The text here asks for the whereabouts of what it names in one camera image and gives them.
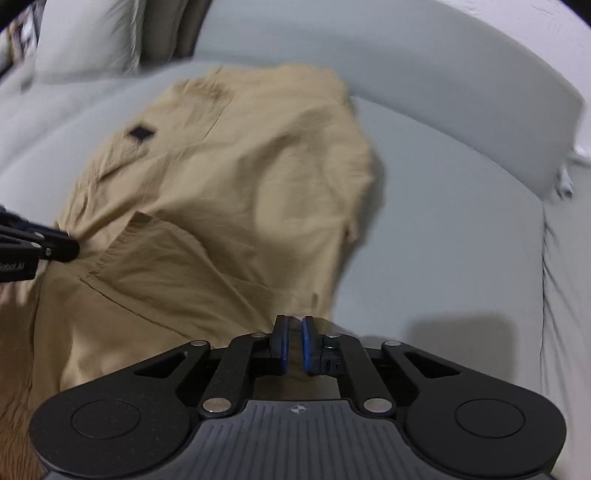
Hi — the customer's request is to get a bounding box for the grey fabric sofa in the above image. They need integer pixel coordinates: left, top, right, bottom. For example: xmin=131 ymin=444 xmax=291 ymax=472
xmin=0 ymin=0 xmax=591 ymax=480

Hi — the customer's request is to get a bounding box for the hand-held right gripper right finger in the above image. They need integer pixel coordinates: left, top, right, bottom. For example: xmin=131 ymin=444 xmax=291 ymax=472
xmin=302 ymin=316 xmax=458 ymax=418

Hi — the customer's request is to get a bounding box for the dark grey back cushion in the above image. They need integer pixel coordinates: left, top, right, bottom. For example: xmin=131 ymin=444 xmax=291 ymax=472
xmin=141 ymin=0 xmax=213 ymax=63

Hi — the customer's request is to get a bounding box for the light grey back cushion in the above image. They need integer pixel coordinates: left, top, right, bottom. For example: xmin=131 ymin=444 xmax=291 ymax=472
xmin=34 ymin=0 xmax=146 ymax=77

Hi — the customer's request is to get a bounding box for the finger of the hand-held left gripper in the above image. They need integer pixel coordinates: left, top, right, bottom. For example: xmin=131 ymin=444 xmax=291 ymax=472
xmin=0 ymin=205 xmax=70 ymax=241
xmin=0 ymin=228 xmax=80 ymax=265

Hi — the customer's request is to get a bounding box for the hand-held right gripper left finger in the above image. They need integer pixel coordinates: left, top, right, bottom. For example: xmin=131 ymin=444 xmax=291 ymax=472
xmin=134 ymin=316 xmax=291 ymax=418

